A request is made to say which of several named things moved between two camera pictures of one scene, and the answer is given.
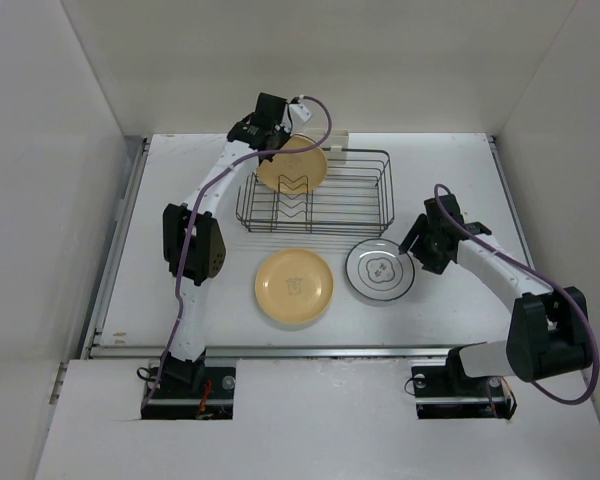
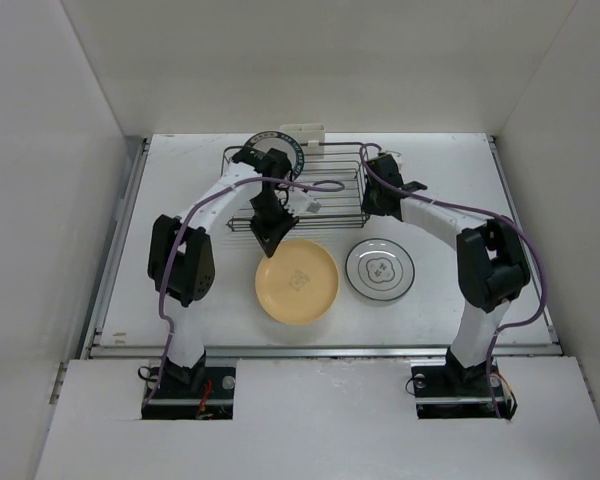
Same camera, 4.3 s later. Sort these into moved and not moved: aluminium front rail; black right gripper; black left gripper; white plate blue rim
Moved: black right gripper; black left gripper
Not moved: aluminium front rail; white plate blue rim
